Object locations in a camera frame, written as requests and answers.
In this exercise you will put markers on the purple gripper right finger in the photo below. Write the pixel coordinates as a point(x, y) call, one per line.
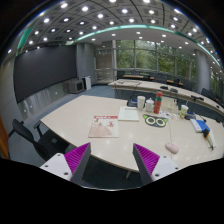
point(151, 166)

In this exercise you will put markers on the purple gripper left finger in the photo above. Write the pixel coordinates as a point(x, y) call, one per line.
point(69, 166)

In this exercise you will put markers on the pink computer mouse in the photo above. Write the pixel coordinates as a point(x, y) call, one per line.
point(172, 148)

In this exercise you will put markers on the black office chair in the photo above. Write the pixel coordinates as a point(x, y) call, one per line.
point(49, 143)

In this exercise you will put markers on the black cat face mousepad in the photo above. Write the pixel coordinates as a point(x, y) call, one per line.
point(155, 121)

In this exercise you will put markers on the red and white magazine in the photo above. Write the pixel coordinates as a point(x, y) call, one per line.
point(104, 127)

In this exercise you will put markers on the white booklet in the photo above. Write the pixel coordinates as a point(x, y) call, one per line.
point(128, 114)

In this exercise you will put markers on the white jar with lid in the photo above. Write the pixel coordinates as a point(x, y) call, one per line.
point(149, 105)

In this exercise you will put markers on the red bottle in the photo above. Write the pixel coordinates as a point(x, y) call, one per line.
point(158, 101)

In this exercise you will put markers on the white paper cup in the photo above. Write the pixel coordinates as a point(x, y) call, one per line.
point(141, 102)

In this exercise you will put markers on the green and white cup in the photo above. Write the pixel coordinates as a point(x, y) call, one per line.
point(183, 111)

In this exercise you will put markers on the white box with markers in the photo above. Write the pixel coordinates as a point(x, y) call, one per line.
point(207, 136)

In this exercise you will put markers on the grey equipment cart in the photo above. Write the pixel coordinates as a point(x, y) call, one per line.
point(75, 87)

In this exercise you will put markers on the curved rear conference table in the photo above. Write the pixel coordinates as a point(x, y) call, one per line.
point(167, 90)

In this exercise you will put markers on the large dark wall screen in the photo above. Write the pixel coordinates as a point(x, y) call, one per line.
point(41, 68)

